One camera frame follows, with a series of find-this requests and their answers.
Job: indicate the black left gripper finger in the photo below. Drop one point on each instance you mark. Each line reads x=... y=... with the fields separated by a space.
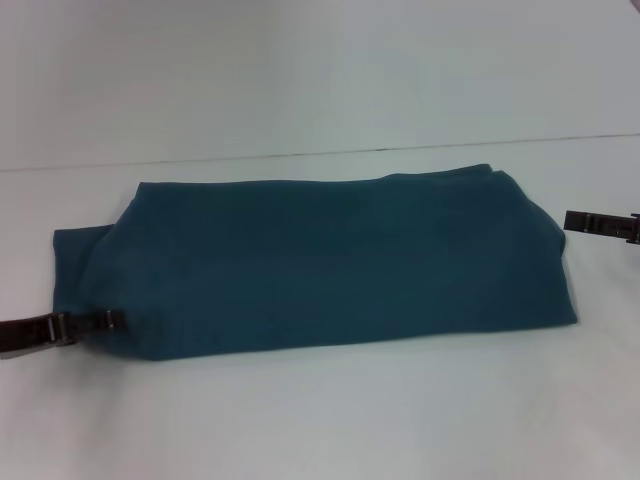
x=95 y=320

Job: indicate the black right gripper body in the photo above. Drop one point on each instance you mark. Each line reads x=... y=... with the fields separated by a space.
x=635 y=227

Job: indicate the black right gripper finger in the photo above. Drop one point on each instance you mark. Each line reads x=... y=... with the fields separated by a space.
x=595 y=227
x=595 y=217

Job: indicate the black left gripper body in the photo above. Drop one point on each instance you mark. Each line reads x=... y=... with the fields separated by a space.
x=25 y=335

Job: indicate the teal t-shirt with FREE print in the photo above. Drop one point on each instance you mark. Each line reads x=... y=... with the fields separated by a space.
x=310 y=265

